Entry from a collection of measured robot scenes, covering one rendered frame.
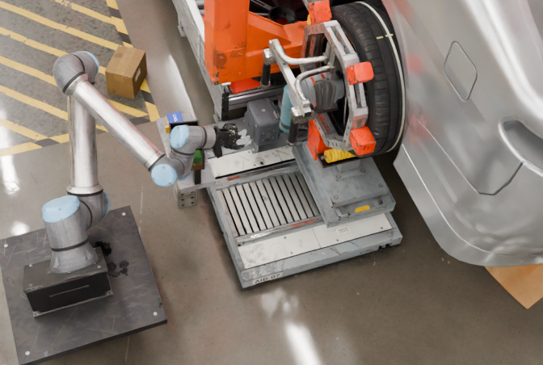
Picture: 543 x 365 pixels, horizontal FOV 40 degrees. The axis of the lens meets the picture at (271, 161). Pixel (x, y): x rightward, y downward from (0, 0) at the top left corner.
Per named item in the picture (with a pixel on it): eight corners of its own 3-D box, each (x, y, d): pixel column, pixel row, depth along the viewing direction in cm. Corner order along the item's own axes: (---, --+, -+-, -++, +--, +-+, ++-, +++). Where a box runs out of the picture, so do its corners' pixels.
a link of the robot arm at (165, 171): (51, 51, 280) (179, 175, 279) (68, 48, 291) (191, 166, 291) (35, 73, 284) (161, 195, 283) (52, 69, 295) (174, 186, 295)
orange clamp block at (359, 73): (366, 81, 292) (375, 77, 284) (348, 86, 290) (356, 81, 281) (362, 65, 292) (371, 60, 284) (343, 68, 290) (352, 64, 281)
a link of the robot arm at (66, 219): (43, 249, 297) (31, 208, 293) (65, 235, 313) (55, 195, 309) (76, 246, 292) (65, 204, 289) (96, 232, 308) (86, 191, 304)
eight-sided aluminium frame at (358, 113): (352, 170, 325) (376, 86, 281) (338, 174, 323) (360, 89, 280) (308, 83, 355) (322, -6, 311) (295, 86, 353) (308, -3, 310)
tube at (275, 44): (328, 64, 307) (332, 45, 298) (285, 73, 302) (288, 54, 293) (313, 35, 317) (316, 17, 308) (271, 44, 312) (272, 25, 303)
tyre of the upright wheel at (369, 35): (442, 148, 296) (411, -16, 289) (389, 161, 290) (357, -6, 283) (374, 144, 360) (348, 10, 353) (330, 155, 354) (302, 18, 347)
